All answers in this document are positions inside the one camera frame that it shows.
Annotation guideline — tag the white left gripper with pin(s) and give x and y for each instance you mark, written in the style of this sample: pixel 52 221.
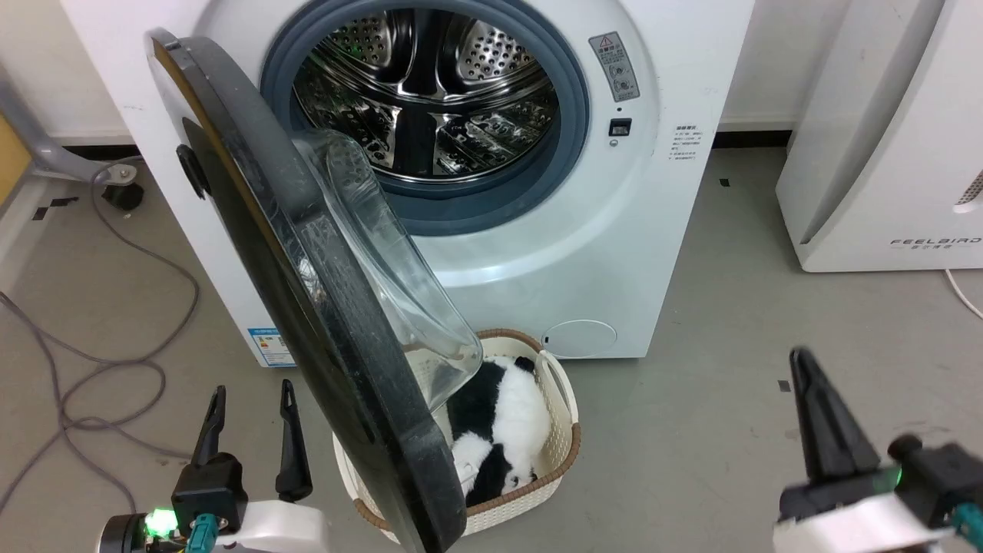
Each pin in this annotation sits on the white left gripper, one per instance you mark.
pixel 276 530

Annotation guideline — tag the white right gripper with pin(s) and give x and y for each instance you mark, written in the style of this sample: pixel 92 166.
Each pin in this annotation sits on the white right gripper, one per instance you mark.
pixel 860 530

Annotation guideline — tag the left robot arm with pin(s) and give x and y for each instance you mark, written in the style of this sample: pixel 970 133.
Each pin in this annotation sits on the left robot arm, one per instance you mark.
pixel 121 535

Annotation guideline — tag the black round glass washer door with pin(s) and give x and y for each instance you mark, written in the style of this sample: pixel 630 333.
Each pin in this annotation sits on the black round glass washer door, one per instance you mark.
pixel 253 253

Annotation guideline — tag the white front-load washing machine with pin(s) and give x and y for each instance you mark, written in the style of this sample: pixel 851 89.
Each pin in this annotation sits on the white front-load washing machine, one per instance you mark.
pixel 614 253

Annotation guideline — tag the black door lock latch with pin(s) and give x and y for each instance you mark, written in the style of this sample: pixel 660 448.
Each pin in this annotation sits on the black door lock latch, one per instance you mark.
pixel 620 127

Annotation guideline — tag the grey rubber door gasket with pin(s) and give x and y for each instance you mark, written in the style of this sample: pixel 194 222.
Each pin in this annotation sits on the grey rubber door gasket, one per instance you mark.
pixel 572 130

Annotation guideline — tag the blue energy label sticker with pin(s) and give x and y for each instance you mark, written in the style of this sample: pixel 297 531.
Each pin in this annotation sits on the blue energy label sticker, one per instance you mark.
pixel 270 349

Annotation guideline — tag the black and white plush garment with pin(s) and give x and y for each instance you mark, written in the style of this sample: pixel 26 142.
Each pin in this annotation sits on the black and white plush garment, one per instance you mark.
pixel 514 407

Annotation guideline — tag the black caster wheel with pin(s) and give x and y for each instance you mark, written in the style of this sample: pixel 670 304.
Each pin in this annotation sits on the black caster wheel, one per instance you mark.
pixel 123 195

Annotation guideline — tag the white Feelbird appliance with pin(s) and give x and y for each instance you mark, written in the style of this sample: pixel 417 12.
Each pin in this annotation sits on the white Feelbird appliance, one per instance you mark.
pixel 883 153

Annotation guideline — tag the cream woven laundry basket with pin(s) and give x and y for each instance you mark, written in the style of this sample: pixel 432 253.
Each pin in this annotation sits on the cream woven laundry basket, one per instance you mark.
pixel 564 430

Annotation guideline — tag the round white filter cover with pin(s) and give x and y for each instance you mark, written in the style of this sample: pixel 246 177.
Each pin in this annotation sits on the round white filter cover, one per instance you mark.
pixel 580 339

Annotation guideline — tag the steel perforated washer drum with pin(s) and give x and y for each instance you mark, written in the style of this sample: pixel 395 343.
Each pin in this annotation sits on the steel perforated washer drum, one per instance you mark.
pixel 461 146

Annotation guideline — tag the grey warning label sticker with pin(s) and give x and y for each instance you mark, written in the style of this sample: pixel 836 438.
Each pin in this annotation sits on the grey warning label sticker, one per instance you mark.
pixel 614 67

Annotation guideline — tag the grey metal frame leg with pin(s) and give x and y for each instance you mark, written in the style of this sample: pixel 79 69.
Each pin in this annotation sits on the grey metal frame leg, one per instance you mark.
pixel 38 150

